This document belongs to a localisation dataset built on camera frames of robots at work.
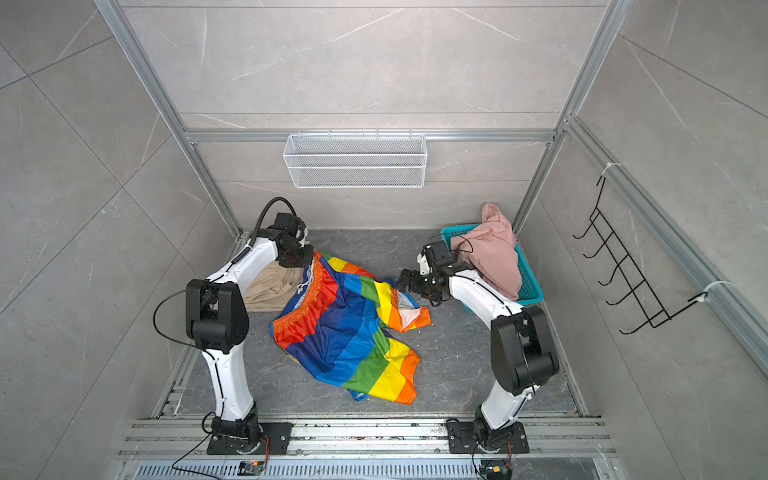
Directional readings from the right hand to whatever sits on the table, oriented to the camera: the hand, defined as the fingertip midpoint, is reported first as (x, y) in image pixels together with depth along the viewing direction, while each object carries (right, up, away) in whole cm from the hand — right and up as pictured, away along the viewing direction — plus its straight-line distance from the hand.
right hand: (408, 285), depth 91 cm
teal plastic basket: (+38, -1, 0) cm, 38 cm away
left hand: (-33, +10, +7) cm, 35 cm away
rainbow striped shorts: (-22, -13, -3) cm, 26 cm away
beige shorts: (-46, -2, +9) cm, 47 cm away
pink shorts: (+27, +12, +6) cm, 30 cm away
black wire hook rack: (+49, +1, -28) cm, 56 cm away
